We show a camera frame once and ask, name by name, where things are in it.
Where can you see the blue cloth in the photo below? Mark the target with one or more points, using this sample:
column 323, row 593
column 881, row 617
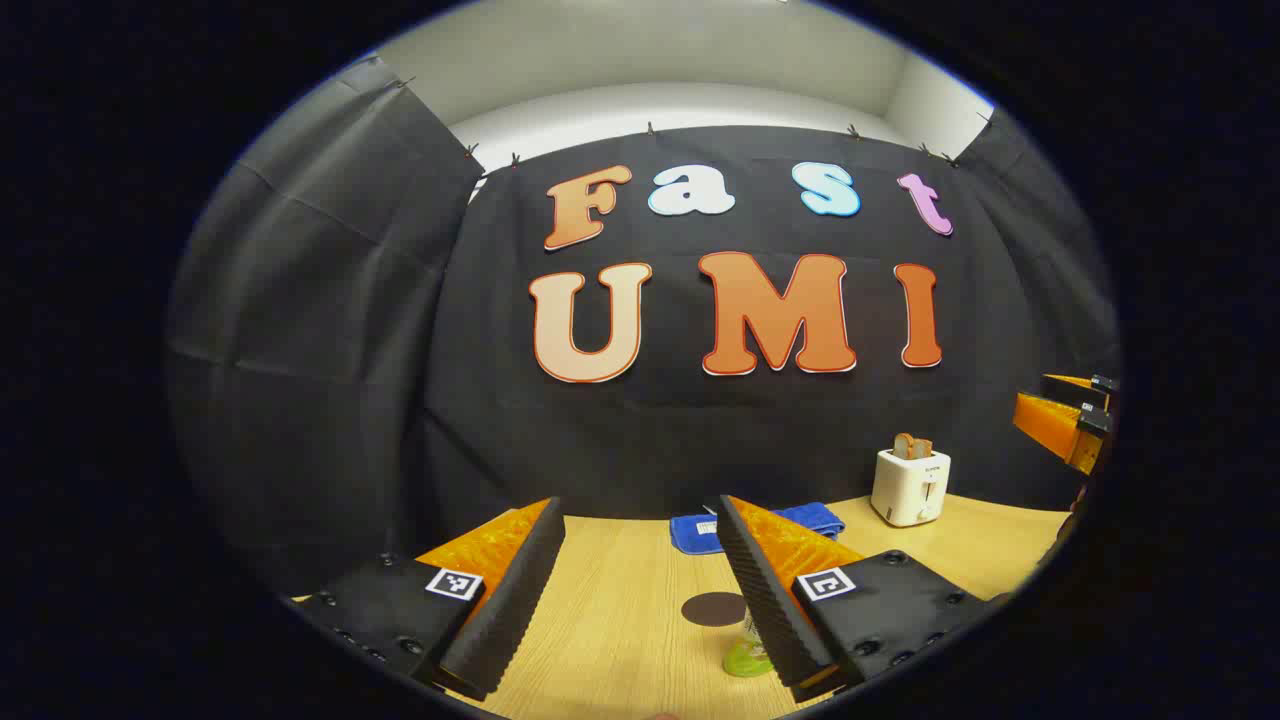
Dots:
column 695, row 535

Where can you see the black backdrop cloth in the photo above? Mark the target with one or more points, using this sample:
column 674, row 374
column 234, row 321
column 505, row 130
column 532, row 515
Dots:
column 650, row 440

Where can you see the white toaster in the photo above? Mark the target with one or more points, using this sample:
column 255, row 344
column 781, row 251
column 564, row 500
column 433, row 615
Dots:
column 908, row 490

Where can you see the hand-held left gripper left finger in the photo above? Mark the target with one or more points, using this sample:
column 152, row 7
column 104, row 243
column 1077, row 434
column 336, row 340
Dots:
column 510, row 610

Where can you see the toast bread slice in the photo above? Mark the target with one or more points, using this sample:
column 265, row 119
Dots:
column 923, row 449
column 903, row 447

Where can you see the dark brown round coaster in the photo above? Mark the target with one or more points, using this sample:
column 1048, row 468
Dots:
column 712, row 608

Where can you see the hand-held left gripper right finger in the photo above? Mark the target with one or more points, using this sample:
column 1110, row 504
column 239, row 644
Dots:
column 765, row 600

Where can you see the white green label water bottle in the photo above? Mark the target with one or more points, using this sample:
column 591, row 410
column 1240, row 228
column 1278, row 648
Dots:
column 745, row 660

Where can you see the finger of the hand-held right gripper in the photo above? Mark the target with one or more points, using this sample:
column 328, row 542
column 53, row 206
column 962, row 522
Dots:
column 1050, row 425
column 1075, row 390

